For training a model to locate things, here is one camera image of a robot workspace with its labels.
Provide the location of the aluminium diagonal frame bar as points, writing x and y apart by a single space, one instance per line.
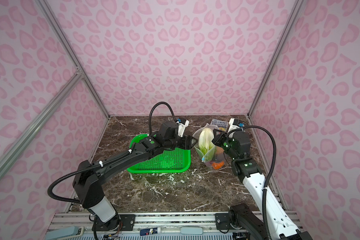
17 148

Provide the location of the blue white small battery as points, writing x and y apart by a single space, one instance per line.
150 231

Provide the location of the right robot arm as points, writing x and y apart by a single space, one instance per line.
275 224

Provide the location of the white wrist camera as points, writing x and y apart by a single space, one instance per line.
182 124
235 124

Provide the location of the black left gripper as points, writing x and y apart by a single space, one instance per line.
188 138

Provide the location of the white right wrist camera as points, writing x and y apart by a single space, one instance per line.
235 124

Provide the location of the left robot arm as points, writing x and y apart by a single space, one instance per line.
88 182

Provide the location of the right aluminium corner post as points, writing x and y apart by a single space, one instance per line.
296 11

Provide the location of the clear zip top bag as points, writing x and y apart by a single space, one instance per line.
219 156

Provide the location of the aluminium mounting rail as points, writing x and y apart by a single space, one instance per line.
214 224

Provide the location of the green plastic perforated basket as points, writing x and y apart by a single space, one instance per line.
172 161

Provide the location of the grey oval pad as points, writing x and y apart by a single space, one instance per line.
192 230

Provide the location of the green cabbage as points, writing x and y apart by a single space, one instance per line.
205 148

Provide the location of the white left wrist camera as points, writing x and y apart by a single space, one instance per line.
182 124

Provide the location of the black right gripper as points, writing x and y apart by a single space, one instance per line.
218 140

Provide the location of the grey teal device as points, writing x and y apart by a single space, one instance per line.
65 233

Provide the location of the aluminium corner frame post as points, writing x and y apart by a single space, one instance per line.
67 46

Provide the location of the orange toy pumpkin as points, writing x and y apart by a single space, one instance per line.
217 166

